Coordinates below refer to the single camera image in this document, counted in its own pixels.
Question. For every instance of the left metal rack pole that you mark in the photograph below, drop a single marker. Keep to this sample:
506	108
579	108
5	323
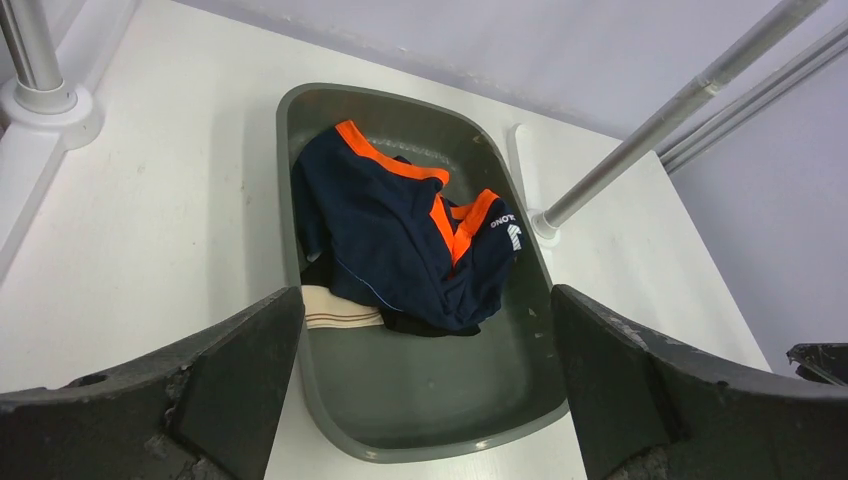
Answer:
40	86

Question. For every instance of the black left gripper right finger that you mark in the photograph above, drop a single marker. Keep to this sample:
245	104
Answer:
647	406

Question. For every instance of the white pole base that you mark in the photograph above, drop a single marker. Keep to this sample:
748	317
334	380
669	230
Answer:
527	179
32	147

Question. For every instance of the white left pole base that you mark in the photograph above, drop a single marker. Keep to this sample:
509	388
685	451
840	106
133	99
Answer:
32	147

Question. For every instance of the metal rack pole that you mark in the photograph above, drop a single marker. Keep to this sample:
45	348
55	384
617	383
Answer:
40	86
786	16

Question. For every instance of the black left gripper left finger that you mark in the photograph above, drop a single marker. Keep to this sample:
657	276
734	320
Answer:
204	407

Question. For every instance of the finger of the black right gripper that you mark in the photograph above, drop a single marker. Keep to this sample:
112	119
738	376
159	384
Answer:
820	362

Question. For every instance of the aluminium frame rail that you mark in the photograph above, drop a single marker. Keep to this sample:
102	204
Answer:
800	68

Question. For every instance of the grey plastic basin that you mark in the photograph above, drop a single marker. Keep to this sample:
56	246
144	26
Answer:
386	397

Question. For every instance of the white right pole base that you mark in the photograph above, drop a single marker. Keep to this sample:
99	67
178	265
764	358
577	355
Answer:
527	179

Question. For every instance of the navy orange underwear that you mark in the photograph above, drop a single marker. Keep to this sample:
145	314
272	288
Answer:
384	235

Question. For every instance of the black underwear white waistband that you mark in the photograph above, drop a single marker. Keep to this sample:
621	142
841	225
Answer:
325	310

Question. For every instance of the right metal rack pole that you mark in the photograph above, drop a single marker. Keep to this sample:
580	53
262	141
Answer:
786	16

